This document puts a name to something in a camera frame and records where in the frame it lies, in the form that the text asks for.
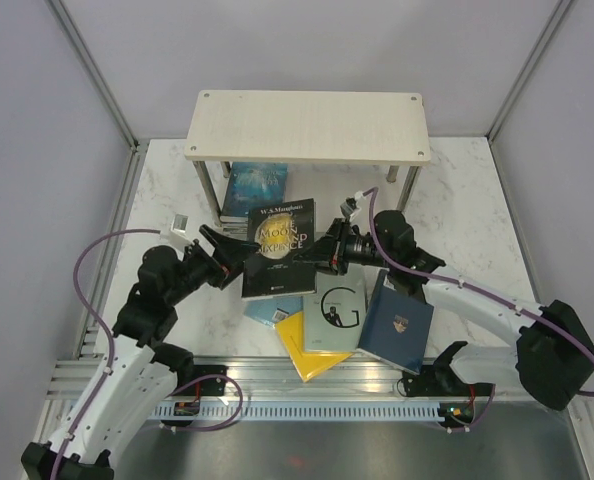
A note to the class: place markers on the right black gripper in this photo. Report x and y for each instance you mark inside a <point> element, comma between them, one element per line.
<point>328,255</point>

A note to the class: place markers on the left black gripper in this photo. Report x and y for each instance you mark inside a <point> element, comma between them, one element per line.
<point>234,250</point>

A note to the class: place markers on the black Moon and Sixpence book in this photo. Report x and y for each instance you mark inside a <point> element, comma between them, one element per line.
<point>282,231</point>

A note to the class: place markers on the teal sea cover book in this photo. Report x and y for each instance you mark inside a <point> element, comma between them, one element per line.
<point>253,185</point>

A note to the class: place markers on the grey Great Gatsby book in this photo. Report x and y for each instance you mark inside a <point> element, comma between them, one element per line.
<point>334,314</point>

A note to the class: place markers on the green fantasy cover book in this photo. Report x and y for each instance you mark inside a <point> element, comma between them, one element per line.
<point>235,232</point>

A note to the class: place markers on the purple Robinson Crusoe book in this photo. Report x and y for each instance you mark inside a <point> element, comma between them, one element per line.
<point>235,226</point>

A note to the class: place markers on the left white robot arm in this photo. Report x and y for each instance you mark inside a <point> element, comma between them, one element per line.
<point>139,369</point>

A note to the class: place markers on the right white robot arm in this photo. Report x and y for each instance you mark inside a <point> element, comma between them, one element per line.
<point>547,351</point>

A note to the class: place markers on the light blue barcode book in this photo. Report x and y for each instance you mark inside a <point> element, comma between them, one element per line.
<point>270,311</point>

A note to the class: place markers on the navy blue crest book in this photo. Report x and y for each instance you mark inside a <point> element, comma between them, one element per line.
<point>396,327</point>

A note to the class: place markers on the white two-tier wooden shelf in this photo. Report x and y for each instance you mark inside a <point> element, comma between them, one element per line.
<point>308,127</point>

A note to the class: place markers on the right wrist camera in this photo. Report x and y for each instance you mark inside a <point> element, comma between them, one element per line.
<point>351,207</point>

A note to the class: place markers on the white slotted cable duct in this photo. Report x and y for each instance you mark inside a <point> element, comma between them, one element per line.
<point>216,411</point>

